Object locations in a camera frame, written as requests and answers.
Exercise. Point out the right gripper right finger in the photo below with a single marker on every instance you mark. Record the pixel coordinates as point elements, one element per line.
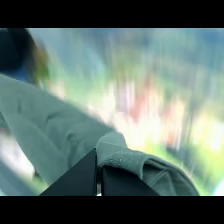
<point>123,183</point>

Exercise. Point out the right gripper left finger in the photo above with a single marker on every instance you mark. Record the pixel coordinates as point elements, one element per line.
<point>78,180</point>

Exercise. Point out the green T-shirt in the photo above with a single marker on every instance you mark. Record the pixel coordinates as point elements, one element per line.
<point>50,126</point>

